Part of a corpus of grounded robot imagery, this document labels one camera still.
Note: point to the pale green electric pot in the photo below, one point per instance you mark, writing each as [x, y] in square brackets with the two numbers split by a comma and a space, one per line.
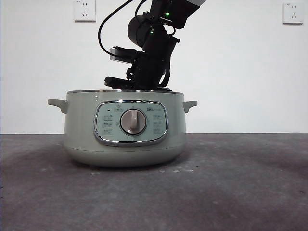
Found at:
[79, 125]

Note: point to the white wall socket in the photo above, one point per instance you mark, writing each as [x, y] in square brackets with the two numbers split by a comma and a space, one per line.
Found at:
[292, 13]
[84, 10]

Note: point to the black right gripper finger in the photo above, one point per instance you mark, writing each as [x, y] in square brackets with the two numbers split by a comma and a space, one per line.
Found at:
[120, 83]
[164, 88]

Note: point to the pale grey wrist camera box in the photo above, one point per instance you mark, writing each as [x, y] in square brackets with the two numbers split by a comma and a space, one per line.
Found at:
[118, 54]

